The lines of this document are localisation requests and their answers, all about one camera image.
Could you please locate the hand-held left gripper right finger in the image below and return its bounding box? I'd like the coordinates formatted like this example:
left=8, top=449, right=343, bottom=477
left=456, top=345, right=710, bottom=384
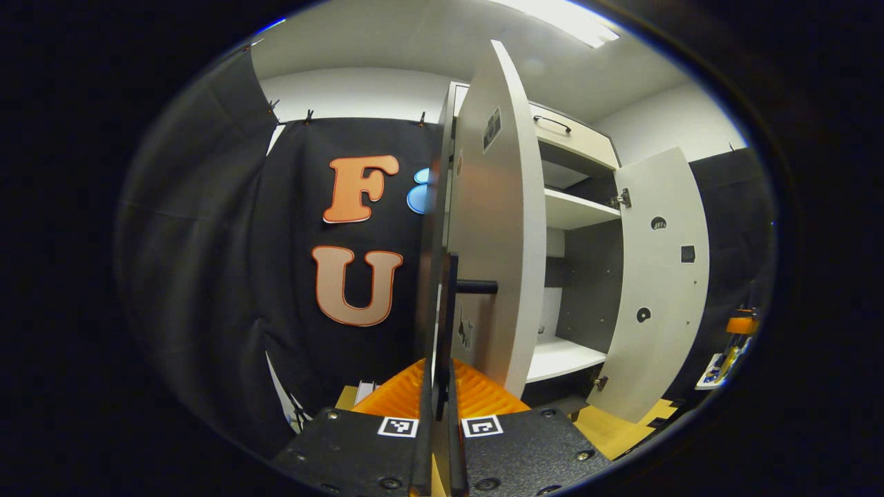
left=449, top=358, right=615, bottom=496

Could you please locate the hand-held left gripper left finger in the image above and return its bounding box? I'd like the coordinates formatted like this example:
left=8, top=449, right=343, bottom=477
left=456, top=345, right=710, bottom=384
left=273, top=358, right=434, bottom=496

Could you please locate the cabinet door with headphone sticker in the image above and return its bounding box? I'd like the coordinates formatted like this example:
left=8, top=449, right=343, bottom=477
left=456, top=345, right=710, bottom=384
left=587, top=146, right=711, bottom=423

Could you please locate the beige double-door shoe cabinet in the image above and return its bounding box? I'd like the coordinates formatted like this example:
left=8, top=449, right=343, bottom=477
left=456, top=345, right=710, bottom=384
left=414, top=81, right=626, bottom=422

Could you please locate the cabinet door with camera sticker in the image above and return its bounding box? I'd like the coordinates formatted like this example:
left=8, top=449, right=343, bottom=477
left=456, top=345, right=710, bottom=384
left=434, top=39, right=548, bottom=415

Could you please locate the white blue yellow object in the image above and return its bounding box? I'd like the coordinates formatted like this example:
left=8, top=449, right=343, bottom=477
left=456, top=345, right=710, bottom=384
left=696, top=337, right=750, bottom=391

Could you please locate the black backdrop cloth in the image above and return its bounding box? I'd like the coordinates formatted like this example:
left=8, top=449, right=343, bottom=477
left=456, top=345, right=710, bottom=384
left=117, top=48, right=778, bottom=456

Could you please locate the large ceiling light panel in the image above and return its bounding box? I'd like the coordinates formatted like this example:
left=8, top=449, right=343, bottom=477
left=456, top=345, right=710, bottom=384
left=497, top=0, right=622, bottom=49

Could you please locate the beige cabinet drawer black handle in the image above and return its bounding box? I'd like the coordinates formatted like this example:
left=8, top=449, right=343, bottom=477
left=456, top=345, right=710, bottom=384
left=528, top=102, right=620, bottom=172

